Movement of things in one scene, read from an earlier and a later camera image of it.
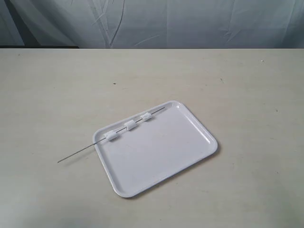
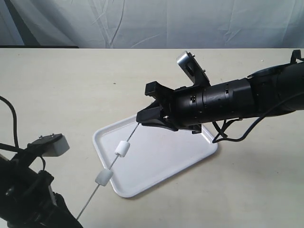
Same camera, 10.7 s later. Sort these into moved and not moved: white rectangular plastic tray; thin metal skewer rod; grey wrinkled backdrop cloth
Moved: thin metal skewer rod
Not moved: white rectangular plastic tray; grey wrinkled backdrop cloth
